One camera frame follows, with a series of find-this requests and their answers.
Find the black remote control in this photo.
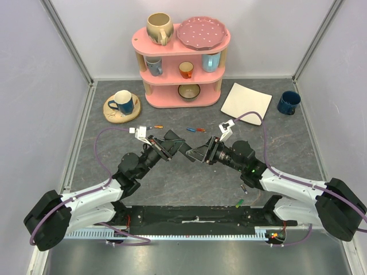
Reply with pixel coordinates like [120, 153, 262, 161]
[163, 130, 194, 162]

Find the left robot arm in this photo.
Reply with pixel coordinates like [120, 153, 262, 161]
[24, 131, 191, 252]

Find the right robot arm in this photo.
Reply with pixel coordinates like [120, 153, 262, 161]
[186, 136, 366, 242]

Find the beige round saucer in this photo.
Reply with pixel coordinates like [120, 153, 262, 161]
[103, 94, 142, 124]

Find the square white plate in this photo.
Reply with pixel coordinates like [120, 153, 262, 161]
[220, 83, 272, 119]

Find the dark patterned bowl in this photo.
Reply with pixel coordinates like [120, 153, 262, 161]
[178, 84, 201, 101]

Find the blue mug cream interior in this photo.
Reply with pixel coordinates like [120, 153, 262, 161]
[107, 90, 134, 115]

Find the green battery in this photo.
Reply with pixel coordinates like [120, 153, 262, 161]
[235, 199, 244, 208]

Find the pink three-tier shelf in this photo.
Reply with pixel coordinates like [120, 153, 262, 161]
[131, 27, 231, 108]

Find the grey blue mug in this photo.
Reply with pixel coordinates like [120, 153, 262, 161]
[145, 56, 163, 77]

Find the small orange cup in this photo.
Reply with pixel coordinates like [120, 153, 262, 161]
[178, 61, 194, 79]

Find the light blue mug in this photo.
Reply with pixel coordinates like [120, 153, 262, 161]
[201, 52, 221, 73]

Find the dark blue mug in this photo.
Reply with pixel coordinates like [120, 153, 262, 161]
[277, 91, 301, 115]

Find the pink dotted plate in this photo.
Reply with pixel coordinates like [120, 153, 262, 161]
[177, 16, 228, 50]

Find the beige ceramic mug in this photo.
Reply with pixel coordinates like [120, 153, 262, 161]
[146, 13, 174, 46]

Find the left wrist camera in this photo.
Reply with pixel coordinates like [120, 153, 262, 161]
[128, 126, 149, 143]

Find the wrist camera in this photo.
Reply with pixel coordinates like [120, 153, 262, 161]
[218, 119, 235, 142]
[128, 126, 149, 143]

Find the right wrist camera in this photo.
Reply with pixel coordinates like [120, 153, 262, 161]
[218, 119, 235, 142]

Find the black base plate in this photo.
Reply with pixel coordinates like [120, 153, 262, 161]
[108, 206, 298, 235]

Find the white cable duct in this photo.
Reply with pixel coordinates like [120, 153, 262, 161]
[64, 227, 272, 240]

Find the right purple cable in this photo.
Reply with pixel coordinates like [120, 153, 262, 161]
[233, 111, 367, 247]

